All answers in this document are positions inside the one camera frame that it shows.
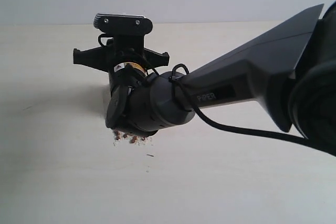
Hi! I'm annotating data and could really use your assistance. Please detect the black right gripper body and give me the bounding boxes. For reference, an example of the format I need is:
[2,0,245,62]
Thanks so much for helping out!
[103,34,146,73]

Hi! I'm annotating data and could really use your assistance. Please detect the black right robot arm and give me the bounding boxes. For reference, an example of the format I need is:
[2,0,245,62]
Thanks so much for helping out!
[73,4,335,155]

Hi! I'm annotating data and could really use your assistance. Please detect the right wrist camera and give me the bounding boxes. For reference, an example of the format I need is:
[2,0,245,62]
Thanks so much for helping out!
[93,13,153,36]

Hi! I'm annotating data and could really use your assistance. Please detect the red beans and rice pile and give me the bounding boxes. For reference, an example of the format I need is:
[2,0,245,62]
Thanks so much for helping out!
[112,130,153,147]

